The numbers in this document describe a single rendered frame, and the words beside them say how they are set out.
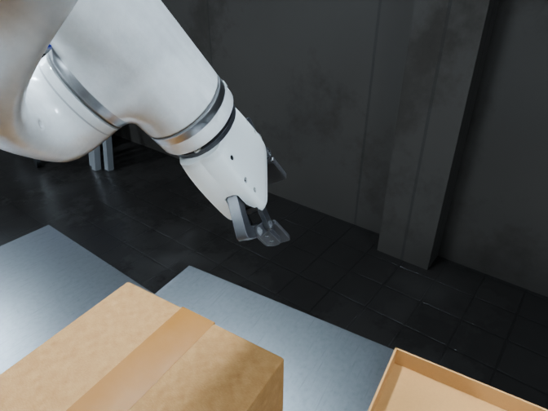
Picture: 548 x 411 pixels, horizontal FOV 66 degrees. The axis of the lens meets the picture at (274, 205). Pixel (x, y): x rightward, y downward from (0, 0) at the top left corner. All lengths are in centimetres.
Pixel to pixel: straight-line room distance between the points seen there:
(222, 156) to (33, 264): 88
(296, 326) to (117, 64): 69
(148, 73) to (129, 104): 3
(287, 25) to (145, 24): 234
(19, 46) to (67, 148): 13
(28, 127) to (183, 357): 29
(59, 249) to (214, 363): 83
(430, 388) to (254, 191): 55
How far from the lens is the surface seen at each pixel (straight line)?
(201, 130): 38
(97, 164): 370
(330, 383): 83
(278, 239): 48
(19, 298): 112
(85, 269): 115
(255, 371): 47
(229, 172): 40
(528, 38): 218
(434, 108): 214
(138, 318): 54
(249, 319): 93
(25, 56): 25
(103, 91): 35
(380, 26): 237
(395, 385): 85
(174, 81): 35
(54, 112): 36
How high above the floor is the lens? 149
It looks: 30 degrees down
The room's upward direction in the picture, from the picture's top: straight up
